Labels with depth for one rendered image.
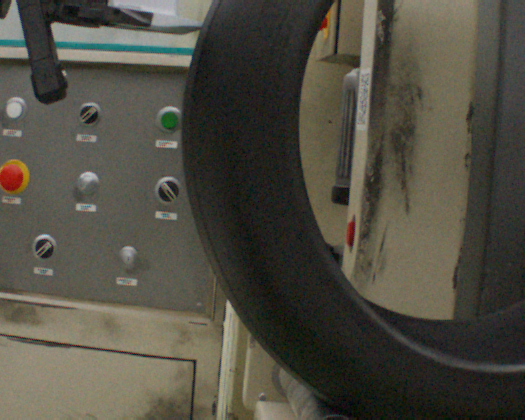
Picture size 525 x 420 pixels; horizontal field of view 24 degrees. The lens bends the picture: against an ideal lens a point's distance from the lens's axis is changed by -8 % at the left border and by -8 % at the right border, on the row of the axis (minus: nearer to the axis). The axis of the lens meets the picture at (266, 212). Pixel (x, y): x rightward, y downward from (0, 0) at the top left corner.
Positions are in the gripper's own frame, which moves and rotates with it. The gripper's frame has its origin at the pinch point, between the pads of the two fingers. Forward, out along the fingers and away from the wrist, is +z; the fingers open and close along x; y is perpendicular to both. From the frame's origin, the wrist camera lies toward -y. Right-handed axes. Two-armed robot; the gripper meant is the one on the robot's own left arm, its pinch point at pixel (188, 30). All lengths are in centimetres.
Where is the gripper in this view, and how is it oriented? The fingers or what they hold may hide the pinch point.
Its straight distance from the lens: 120.7
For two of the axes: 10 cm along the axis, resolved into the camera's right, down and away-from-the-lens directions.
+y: 1.9, -9.8, -0.5
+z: 9.8, 1.9, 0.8
